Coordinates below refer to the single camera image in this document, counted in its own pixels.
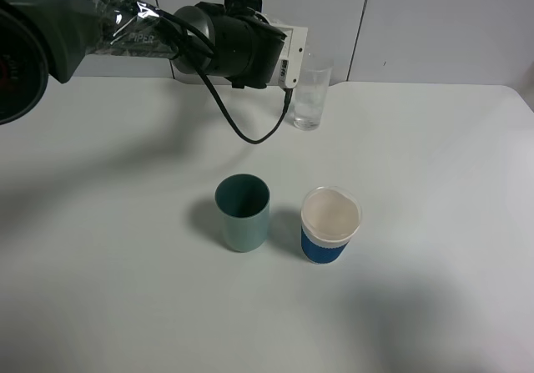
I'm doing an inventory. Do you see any black camera cable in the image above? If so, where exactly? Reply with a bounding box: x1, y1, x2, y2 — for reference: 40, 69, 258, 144
24, 0, 294, 144

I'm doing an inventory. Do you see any blue white paper cup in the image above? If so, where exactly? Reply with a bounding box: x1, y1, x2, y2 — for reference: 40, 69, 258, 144
300, 186, 362, 265

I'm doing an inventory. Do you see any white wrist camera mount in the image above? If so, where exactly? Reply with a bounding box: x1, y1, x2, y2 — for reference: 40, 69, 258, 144
257, 13, 308, 89

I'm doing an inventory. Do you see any tall clear drinking glass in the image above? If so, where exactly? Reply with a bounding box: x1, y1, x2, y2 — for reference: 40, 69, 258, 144
293, 52, 333, 131

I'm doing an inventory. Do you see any green plastic cup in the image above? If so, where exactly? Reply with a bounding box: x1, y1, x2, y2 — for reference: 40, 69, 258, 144
214, 174, 270, 253

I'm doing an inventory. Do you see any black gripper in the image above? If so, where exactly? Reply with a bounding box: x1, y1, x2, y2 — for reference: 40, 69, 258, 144
208, 8, 286, 89

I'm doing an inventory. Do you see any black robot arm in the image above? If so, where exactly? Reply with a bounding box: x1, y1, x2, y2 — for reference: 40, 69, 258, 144
1, 0, 285, 123

